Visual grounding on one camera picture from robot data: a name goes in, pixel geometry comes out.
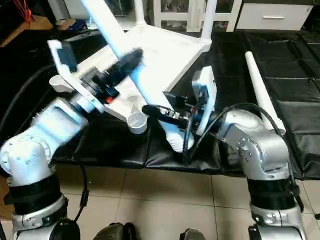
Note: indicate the white drawer cabinet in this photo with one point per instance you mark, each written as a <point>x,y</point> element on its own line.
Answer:
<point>272,16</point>
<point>180,12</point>

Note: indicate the black left robot foot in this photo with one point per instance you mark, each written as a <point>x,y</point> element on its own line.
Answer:
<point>115,232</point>

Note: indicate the black right robot foot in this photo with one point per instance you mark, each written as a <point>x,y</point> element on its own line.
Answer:
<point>192,234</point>

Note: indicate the small blue box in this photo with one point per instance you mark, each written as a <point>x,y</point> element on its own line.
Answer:
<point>77,24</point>

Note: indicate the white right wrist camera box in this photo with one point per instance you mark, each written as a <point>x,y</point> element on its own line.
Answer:
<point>206,100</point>

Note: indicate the white plastic table top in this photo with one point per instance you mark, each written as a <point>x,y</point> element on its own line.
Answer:
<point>170,55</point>

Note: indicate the white plastic table leg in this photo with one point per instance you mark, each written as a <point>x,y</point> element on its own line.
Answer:
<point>115,35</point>
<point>262,95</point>
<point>140,12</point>
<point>209,22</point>

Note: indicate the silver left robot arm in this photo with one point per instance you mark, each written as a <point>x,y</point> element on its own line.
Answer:
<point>40,155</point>

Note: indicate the black robot foot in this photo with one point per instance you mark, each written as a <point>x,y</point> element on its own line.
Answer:
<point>192,234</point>
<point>115,232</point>

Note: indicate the black work mat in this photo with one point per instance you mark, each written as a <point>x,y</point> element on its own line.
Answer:
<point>295,90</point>

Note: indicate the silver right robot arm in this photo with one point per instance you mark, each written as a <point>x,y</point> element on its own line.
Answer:
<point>260,155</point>

